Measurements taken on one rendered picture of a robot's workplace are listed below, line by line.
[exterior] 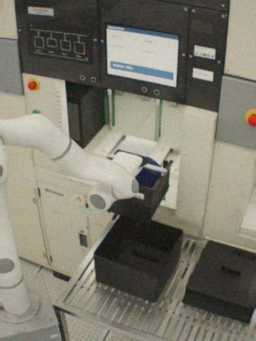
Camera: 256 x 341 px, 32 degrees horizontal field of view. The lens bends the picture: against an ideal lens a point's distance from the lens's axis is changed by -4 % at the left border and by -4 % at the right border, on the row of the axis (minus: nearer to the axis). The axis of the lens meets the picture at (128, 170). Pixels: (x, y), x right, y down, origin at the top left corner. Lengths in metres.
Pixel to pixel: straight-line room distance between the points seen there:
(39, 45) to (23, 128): 0.69
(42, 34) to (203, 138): 0.77
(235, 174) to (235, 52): 0.52
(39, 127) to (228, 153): 0.80
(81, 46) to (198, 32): 0.49
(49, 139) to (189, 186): 0.75
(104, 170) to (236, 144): 0.57
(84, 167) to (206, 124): 0.51
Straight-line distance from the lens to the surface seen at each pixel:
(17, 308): 1.81
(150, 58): 1.72
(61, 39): 1.87
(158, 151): 2.34
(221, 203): 1.97
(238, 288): 1.81
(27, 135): 1.32
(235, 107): 1.69
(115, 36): 1.74
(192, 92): 1.72
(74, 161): 1.40
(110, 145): 2.38
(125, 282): 1.82
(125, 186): 1.47
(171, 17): 1.63
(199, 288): 1.79
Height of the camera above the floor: 2.27
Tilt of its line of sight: 38 degrees down
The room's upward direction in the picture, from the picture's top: straight up
